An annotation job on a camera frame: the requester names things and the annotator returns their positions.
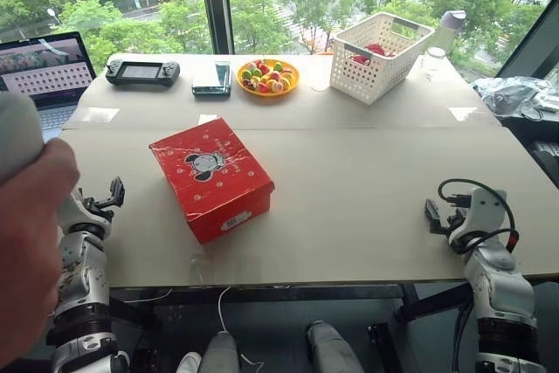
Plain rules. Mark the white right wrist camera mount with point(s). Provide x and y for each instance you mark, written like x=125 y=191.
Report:
x=485 y=207

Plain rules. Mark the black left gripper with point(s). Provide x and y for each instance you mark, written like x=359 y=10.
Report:
x=97 y=207

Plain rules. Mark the clear plastic bag with items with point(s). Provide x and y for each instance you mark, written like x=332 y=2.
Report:
x=515 y=95

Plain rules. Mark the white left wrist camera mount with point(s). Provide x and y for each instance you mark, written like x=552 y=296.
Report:
x=72 y=211

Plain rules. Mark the black handheld game console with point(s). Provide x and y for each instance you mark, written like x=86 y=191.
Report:
x=142 y=71

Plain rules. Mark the red items in basket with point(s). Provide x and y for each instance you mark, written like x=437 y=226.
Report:
x=375 y=50

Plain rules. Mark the clear glass jar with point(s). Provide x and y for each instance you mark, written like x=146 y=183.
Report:
x=433 y=60

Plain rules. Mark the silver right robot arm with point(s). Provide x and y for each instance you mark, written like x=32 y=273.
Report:
x=502 y=285

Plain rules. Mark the bottle with purple lid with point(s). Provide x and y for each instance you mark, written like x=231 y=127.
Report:
x=447 y=30

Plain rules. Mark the orange plate of candies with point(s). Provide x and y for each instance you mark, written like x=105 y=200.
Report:
x=268 y=77

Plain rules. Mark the dark slanted window frame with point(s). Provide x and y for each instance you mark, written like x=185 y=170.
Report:
x=530 y=47

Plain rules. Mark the white rounded shape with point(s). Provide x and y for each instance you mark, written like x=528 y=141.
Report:
x=188 y=363

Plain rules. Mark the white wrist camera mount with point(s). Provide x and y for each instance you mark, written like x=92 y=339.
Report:
x=485 y=207
x=72 y=211

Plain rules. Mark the dark window frame post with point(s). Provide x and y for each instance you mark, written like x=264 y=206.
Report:
x=216 y=2

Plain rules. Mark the grey shirt sleeve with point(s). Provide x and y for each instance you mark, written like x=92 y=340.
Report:
x=17 y=133

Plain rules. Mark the red gift box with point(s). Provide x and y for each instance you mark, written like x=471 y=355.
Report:
x=209 y=176

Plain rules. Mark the silver open laptop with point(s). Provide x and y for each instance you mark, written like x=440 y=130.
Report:
x=43 y=71

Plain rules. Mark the white perforated plastic basket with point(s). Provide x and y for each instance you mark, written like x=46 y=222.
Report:
x=371 y=69

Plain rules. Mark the black table leg frame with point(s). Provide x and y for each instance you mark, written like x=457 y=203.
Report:
x=419 y=303

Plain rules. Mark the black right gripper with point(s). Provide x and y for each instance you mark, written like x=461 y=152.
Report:
x=453 y=221

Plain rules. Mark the silver and teal small box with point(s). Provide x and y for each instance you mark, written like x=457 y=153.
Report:
x=211 y=82

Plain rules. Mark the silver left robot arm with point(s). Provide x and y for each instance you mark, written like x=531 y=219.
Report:
x=83 y=285

